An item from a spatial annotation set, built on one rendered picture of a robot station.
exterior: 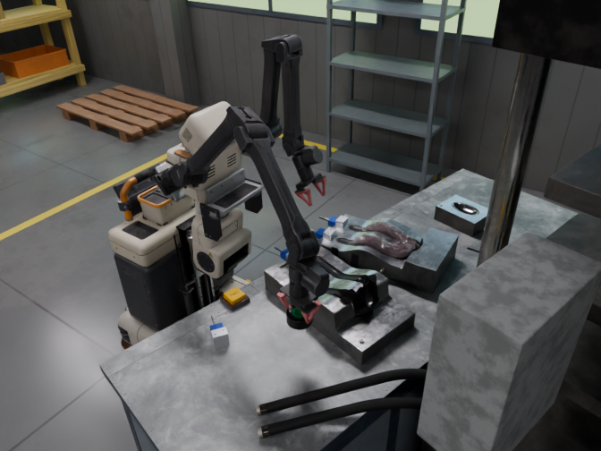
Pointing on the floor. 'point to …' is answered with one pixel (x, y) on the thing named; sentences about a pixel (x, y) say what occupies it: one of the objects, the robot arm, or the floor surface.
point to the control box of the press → (504, 344)
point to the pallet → (113, 119)
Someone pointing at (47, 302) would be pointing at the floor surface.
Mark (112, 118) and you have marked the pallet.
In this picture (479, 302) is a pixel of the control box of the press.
